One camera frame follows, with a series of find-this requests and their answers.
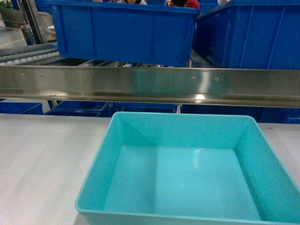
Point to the teal plastic bin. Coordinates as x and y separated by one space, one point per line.
187 169

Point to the blue bin upper centre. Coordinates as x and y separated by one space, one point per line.
133 33

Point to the blue bin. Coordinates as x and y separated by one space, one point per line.
250 34
133 33

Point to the roller conveyor track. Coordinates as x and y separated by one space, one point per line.
27 54

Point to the blue bin upper right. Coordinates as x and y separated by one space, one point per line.
250 34

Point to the stainless steel shelf rail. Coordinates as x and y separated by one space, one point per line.
204 86

